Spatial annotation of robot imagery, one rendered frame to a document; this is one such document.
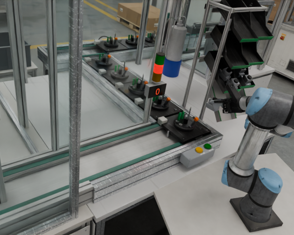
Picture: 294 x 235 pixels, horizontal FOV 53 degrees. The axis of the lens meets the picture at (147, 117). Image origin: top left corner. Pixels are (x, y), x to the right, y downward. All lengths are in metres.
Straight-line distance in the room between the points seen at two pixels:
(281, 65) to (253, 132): 4.71
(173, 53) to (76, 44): 1.78
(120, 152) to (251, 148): 0.70
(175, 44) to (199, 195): 1.43
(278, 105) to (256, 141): 0.19
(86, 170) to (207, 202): 0.63
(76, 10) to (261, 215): 1.18
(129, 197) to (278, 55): 4.83
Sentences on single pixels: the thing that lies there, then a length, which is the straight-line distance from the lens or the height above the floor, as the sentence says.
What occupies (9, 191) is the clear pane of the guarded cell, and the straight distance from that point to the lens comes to 1.14.
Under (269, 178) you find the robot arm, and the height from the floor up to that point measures 1.11.
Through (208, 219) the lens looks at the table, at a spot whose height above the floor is 0.86.
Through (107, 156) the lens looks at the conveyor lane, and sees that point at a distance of 1.60.
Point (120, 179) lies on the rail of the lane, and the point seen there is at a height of 0.95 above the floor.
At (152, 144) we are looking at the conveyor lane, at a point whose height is 0.92.
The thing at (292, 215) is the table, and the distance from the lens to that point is 1.72.
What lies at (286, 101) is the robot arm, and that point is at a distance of 1.17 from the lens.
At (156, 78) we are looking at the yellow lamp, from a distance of 1.62.
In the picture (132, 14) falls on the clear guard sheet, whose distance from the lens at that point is 1.44.
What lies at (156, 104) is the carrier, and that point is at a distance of 1.93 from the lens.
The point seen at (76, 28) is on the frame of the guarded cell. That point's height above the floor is 1.70.
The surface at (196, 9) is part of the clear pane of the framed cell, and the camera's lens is 2.86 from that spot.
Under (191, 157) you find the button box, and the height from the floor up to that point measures 0.96.
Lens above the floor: 1.96
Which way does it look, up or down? 33 degrees down
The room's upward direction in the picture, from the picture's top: 10 degrees clockwise
